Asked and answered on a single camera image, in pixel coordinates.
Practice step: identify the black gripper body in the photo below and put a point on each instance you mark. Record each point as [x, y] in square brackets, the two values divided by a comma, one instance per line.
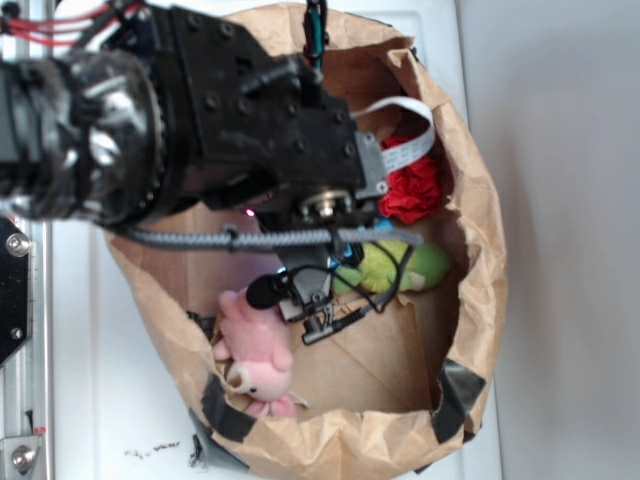
[325, 230]

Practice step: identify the green plush toy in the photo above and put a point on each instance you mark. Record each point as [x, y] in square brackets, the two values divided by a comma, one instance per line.
[426, 267]

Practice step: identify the blue wooden block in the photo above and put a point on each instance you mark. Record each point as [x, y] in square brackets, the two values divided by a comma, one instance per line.
[382, 223]

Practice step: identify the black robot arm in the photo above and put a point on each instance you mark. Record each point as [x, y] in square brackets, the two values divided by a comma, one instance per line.
[178, 130]

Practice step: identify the black foam microphone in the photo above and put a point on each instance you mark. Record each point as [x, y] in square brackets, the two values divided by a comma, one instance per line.
[262, 294]

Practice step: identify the pink plush toy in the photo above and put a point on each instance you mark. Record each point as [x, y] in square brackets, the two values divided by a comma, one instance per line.
[258, 345]

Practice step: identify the brown paper bag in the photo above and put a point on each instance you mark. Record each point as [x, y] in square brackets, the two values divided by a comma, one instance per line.
[393, 393]

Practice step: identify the white plastic tray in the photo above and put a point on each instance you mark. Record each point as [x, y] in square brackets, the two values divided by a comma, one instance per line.
[117, 412]

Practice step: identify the black mounting plate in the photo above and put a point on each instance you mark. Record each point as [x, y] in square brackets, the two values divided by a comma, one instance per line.
[16, 323]

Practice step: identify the aluminium frame rail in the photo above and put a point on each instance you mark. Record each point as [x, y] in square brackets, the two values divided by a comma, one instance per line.
[26, 380]

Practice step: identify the silver corner bracket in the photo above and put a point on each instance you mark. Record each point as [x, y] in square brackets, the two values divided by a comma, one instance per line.
[19, 456]

